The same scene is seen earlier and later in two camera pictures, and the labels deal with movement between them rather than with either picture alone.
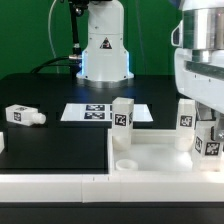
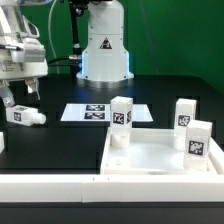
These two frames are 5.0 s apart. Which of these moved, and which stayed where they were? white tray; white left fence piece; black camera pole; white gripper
Moved: white tray; white gripper
Stayed: black camera pole; white left fence piece
